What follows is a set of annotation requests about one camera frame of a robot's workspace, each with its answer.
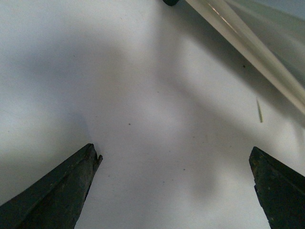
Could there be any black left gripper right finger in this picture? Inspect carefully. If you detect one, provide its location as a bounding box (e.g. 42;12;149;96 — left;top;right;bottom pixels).
249;147;305;229

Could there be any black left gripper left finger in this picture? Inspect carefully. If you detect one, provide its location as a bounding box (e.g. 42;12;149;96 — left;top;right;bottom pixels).
0;144;102;229

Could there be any left black oven foot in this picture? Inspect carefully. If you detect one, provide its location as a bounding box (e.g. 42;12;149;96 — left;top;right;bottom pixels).
163;0;179;6

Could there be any small fallen leaf piece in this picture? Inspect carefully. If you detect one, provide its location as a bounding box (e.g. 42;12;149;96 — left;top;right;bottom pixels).
256;99;263;123

